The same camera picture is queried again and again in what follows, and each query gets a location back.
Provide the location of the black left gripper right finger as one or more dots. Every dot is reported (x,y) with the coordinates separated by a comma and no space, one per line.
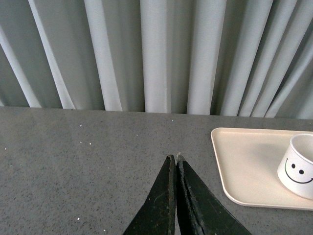
(199,211)

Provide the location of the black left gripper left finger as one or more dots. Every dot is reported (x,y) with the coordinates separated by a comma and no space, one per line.
(157,214)

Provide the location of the white smiley mug black handle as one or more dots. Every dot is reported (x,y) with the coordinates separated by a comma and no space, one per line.
(295,170)

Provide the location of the beige rectangular plastic tray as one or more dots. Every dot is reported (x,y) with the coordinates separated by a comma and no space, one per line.
(248,160)

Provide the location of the white pleated curtain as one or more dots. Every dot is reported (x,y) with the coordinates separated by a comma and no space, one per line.
(247,58)

